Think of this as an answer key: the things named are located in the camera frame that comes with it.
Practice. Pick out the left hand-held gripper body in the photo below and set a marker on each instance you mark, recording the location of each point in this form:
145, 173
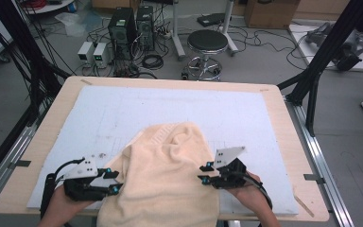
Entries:
82, 170

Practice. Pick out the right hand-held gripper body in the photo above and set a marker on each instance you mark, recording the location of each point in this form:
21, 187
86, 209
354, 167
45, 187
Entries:
230, 176

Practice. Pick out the peach towel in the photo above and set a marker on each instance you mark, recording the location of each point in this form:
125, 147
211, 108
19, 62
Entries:
164, 176

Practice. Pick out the person's right hand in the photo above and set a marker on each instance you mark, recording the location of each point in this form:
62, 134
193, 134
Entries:
253, 197

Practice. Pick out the person's left hand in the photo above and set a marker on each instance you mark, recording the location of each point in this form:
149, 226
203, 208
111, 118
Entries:
60, 209

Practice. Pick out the wooden table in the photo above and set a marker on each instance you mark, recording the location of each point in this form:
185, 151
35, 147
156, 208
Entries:
60, 104

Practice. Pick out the white foam mat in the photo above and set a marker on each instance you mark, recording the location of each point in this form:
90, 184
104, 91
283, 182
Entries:
170, 97

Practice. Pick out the white power supply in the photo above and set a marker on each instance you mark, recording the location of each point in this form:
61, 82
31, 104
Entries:
101, 54
85, 52

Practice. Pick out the black round stool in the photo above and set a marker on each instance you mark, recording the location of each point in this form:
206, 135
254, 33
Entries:
207, 41

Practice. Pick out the white stand leg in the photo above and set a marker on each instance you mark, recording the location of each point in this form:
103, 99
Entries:
177, 34
228, 28

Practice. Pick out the white power strip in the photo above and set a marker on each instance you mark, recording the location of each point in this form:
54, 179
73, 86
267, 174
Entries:
167, 34

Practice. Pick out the large black computer tower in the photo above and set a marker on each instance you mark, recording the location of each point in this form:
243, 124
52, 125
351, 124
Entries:
121, 31

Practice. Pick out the clear plastic bag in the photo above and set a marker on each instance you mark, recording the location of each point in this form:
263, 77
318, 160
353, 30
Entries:
75, 23

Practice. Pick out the flat black device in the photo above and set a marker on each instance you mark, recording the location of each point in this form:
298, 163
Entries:
210, 19

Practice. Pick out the slim black computer tower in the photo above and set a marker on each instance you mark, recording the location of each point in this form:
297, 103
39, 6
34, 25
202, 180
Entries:
145, 28

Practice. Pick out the white floor board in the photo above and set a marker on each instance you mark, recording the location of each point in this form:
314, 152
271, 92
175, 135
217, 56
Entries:
302, 44

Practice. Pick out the cardboard box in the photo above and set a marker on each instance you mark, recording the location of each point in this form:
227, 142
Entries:
271, 14

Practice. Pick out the white round table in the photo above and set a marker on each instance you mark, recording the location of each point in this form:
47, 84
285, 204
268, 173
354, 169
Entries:
53, 7

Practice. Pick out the grey machine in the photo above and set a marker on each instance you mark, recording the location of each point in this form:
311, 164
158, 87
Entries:
353, 44

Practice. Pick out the aluminium rail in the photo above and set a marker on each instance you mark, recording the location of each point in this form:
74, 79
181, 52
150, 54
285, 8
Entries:
9, 151
315, 148

